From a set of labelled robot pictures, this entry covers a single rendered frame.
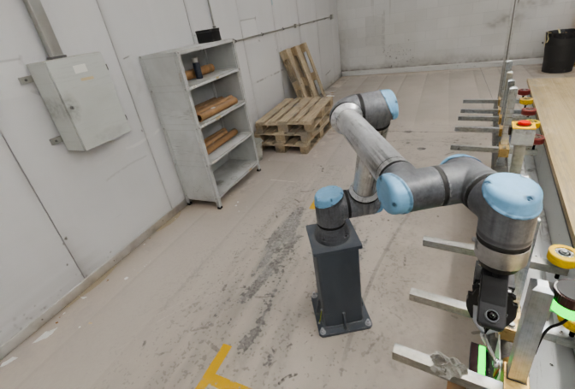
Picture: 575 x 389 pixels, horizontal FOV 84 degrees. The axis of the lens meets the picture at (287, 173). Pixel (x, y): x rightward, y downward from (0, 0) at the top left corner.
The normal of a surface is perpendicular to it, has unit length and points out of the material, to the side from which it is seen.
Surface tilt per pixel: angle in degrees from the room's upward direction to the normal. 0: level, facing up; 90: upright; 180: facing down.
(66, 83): 90
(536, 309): 90
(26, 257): 90
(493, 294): 30
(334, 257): 90
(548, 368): 0
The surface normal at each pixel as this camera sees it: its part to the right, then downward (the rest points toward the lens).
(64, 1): 0.91, 0.07
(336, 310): 0.11, 0.43
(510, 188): -0.13, -0.84
